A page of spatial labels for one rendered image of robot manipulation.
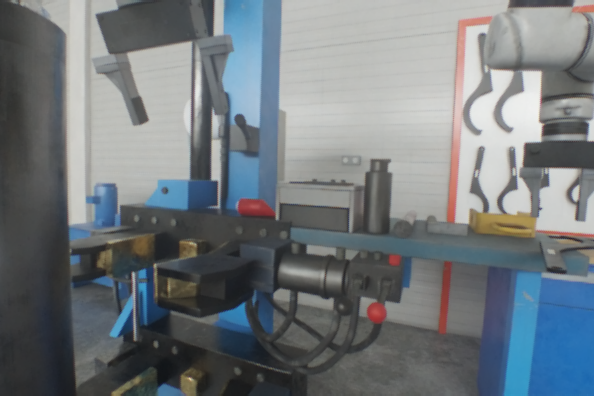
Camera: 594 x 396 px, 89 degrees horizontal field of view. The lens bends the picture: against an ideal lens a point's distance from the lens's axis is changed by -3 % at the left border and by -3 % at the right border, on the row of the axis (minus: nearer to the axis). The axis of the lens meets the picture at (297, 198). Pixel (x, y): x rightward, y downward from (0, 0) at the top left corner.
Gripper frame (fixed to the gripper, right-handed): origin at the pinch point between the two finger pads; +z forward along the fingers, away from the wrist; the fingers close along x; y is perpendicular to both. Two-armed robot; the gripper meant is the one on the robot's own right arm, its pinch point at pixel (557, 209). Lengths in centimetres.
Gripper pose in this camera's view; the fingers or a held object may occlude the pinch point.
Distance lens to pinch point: 80.2
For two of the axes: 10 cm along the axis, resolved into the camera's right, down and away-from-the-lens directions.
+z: -0.3, 10.0, 0.8
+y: -6.0, 0.4, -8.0
